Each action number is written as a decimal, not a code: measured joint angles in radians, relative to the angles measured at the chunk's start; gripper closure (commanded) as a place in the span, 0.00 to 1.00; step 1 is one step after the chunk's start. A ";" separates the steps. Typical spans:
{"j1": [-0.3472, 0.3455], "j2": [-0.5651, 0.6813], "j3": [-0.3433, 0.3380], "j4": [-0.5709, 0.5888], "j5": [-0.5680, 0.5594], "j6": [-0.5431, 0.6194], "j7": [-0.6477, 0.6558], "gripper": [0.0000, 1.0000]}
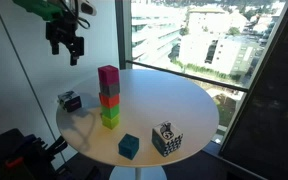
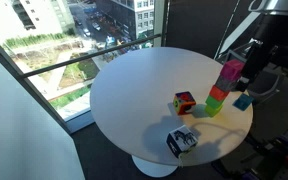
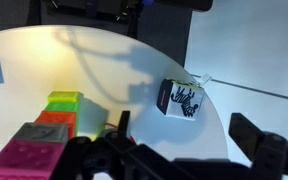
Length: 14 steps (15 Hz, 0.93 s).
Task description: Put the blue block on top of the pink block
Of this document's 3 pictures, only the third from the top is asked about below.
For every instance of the green block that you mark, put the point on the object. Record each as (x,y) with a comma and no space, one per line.
(65,107)

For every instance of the yellow-green block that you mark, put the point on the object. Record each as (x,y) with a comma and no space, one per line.
(64,96)

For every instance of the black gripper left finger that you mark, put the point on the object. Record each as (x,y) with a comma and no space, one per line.
(117,156)

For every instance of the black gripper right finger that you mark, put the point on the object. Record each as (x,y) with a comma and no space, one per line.
(267,151)

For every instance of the orange block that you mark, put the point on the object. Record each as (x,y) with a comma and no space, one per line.
(68,118)

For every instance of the zebra picture cube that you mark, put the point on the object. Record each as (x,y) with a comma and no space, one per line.
(180,99)

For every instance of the grey block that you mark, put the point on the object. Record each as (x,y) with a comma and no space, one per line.
(43,132)

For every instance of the pink block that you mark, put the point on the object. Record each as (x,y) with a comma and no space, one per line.
(29,160)

